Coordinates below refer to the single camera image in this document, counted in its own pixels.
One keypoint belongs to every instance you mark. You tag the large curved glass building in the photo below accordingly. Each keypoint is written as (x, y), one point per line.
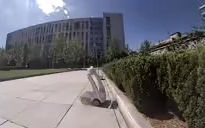
(90, 33)

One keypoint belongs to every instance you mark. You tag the pale stone kerb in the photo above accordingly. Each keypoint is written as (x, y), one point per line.
(123, 103)

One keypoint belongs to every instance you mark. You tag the row of trees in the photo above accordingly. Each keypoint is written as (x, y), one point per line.
(56, 53)

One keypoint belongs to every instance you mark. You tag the pale stone slab pavement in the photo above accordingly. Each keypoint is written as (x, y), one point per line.
(40, 100)

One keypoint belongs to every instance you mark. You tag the green hedge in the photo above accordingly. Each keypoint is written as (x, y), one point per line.
(176, 73)

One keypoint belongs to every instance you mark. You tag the low stone-edged building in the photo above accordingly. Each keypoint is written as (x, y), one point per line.
(176, 39)

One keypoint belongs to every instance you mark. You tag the grass lawn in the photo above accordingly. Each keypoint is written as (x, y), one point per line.
(20, 73)

